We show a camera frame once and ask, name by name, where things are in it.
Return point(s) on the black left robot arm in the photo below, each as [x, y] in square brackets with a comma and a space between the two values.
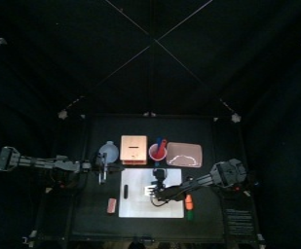
[36, 161]

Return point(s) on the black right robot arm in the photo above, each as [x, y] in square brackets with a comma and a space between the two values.
[214, 178]

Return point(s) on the light blue round plate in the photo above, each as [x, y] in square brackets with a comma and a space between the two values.
[109, 150]

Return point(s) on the white cutting board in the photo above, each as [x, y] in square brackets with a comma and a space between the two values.
[136, 204]

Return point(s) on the pink square plate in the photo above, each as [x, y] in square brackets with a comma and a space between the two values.
[184, 155]

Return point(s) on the pink toy sushi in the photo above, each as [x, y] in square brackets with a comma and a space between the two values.
[112, 206]

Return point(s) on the red cup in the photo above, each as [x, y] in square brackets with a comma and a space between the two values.
[156, 155]

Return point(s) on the wooden box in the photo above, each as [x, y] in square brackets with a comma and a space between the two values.
[133, 149]

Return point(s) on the orange toy carrot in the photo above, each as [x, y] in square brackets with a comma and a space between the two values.
[190, 203]

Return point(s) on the red utensil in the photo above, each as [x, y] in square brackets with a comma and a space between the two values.
[163, 146]

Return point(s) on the blue utensil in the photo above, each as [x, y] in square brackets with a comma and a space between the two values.
[159, 144]

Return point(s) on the white cloth clip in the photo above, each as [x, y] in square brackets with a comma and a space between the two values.
[63, 114]
[149, 114]
[236, 117]

